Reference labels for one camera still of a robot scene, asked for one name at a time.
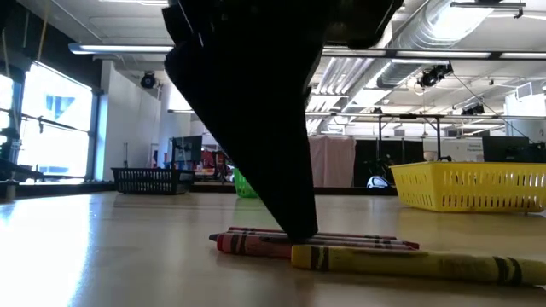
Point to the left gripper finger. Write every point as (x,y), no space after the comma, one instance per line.
(264,128)

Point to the yellow crayon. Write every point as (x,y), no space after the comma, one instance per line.
(405,264)

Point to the green plastic basket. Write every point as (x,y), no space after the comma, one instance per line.
(243,187)

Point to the pale fabric curtain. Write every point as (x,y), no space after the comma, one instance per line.
(332,162)

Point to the black monitor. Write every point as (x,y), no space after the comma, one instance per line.
(187,151)
(505,149)

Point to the black plastic basket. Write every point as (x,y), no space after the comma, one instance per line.
(145,181)

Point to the black fabric curtain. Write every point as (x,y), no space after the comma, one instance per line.
(396,158)

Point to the long ceiling light fixture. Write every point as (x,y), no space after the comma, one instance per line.
(119,48)

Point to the yellow plastic basket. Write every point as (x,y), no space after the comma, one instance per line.
(469,187)

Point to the black metal stand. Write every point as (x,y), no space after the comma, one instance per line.
(8,189)

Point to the black aluminium table frame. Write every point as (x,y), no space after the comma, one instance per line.
(213,187)

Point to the black frame stand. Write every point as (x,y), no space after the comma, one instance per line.
(409,116)

